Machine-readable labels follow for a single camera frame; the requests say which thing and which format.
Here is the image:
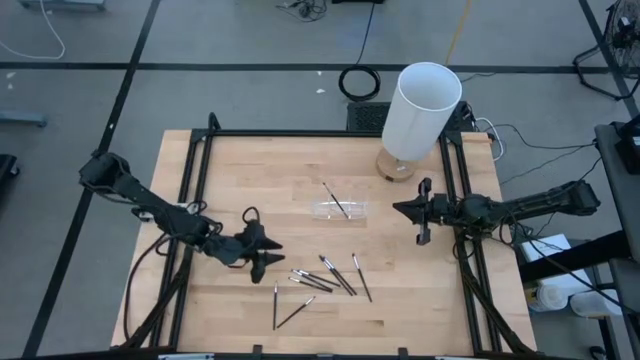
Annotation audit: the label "white box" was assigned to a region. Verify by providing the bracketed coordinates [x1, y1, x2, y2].
[519, 233, 574, 266]

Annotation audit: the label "black device on side table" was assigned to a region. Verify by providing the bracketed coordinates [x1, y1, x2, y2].
[614, 115, 640, 175]

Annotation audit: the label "black vented box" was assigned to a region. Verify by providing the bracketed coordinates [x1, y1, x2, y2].
[346, 101, 392, 134]

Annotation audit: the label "black coiled floor cable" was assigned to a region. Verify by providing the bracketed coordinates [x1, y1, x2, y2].
[338, 0, 382, 103]

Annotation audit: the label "grey metal bar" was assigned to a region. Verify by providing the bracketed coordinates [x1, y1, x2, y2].
[0, 110, 49, 128]

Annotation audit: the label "white table lamp wooden base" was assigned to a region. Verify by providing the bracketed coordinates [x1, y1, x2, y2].
[375, 61, 464, 183]

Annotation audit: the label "black floor fan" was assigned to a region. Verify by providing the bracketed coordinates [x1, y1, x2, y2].
[572, 0, 640, 101]

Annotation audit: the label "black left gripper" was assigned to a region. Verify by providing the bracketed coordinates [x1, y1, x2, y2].
[219, 219, 286, 285]

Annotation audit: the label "grey side table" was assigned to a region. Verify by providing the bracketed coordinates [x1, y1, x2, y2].
[593, 122, 640, 360]

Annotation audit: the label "yellow floor cable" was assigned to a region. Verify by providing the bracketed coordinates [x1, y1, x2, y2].
[444, 0, 474, 66]

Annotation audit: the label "grey metal base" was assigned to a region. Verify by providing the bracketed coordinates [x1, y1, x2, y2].
[18, 0, 107, 12]

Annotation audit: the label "black cable tangle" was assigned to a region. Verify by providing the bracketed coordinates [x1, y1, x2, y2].
[274, 0, 329, 22]

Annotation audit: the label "white looped cable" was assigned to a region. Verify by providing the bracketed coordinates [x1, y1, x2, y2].
[474, 117, 505, 162]

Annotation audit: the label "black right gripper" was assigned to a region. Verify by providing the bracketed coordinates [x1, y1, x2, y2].
[392, 177, 455, 246]

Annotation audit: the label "white paper roll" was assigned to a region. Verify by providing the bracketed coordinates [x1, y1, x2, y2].
[529, 282, 571, 314]
[569, 289, 624, 319]

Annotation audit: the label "clear plastic container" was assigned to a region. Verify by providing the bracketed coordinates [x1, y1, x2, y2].
[310, 199, 370, 222]

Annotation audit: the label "white floor cable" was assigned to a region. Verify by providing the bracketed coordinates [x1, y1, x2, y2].
[0, 0, 67, 60]

